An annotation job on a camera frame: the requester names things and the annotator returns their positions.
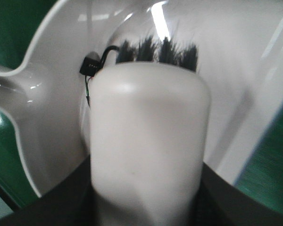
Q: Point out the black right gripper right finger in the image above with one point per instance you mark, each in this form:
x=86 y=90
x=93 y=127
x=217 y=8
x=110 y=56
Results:
x=220 y=204

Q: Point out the pink plastic dustpan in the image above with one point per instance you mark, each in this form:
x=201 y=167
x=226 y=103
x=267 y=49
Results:
x=240 y=44

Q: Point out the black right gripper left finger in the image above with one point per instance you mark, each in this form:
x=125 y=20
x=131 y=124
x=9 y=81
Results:
x=70 y=203

